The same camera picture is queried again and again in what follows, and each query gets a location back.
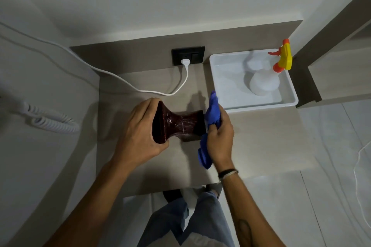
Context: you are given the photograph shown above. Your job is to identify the wooden back panel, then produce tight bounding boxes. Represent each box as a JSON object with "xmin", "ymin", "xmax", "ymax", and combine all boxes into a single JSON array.
[{"xmin": 70, "ymin": 19, "xmax": 304, "ymax": 74}]

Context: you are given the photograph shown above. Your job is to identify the black shoe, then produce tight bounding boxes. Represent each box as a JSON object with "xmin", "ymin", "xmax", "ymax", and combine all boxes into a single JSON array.
[{"xmin": 163, "ymin": 189, "xmax": 183, "ymax": 203}]

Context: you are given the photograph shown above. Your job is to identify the black wrist bracelet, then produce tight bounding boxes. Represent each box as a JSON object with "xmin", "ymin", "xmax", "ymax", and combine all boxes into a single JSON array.
[{"xmin": 217, "ymin": 168, "xmax": 239, "ymax": 180}]

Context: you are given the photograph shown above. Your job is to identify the dark red wooden vase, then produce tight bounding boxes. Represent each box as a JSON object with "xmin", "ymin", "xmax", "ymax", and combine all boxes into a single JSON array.
[{"xmin": 152, "ymin": 101, "xmax": 207, "ymax": 144}]

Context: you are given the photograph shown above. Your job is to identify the white coiled cord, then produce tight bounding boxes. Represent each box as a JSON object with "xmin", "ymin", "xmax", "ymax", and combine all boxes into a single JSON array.
[{"xmin": 0, "ymin": 93, "xmax": 81, "ymax": 134}]

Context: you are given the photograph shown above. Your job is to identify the black wall socket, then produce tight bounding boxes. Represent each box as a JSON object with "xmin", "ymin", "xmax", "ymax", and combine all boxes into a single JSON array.
[{"xmin": 171, "ymin": 46, "xmax": 206, "ymax": 66}]

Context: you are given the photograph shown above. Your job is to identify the white plastic tray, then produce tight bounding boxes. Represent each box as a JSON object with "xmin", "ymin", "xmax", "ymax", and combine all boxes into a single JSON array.
[{"xmin": 209, "ymin": 49, "xmax": 299, "ymax": 110}]

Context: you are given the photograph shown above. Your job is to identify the white power cable with plug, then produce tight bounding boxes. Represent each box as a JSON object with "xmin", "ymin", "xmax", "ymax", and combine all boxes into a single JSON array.
[{"xmin": 0, "ymin": 20, "xmax": 191, "ymax": 96}]

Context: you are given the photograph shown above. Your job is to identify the white spray bottle yellow trigger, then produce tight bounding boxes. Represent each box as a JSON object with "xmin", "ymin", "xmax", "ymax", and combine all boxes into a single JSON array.
[{"xmin": 249, "ymin": 38, "xmax": 293, "ymax": 96}]

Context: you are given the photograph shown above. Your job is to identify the person's right hand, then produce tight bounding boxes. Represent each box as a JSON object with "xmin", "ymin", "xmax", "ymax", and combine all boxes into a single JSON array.
[{"xmin": 206, "ymin": 104, "xmax": 235, "ymax": 171}]

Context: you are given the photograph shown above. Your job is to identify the person's left hand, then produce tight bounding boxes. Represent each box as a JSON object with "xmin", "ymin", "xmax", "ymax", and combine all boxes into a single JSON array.
[{"xmin": 111, "ymin": 98, "xmax": 170, "ymax": 171}]

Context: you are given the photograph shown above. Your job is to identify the blue cleaning cloth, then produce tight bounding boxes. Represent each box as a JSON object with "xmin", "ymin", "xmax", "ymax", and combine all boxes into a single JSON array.
[{"xmin": 198, "ymin": 91, "xmax": 223, "ymax": 170}]

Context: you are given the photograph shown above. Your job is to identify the person's right forearm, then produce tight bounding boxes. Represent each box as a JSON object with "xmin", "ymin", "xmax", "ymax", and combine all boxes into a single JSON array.
[{"xmin": 216, "ymin": 168, "xmax": 287, "ymax": 247}]

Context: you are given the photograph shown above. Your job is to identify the wooden furniture frame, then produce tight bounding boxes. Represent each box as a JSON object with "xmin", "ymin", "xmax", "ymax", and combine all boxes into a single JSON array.
[{"xmin": 290, "ymin": 0, "xmax": 371, "ymax": 109}]

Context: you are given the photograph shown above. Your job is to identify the blue jeans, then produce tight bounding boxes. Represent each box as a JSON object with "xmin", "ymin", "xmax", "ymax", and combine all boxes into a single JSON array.
[{"xmin": 137, "ymin": 192, "xmax": 236, "ymax": 247}]

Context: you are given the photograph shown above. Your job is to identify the person's left forearm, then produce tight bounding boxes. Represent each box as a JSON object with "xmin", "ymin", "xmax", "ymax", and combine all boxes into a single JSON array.
[{"xmin": 43, "ymin": 159, "xmax": 131, "ymax": 247}]

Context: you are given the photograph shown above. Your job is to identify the thin white floor cable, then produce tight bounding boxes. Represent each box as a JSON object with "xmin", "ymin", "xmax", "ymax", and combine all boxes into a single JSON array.
[{"xmin": 353, "ymin": 140, "xmax": 371, "ymax": 222}]

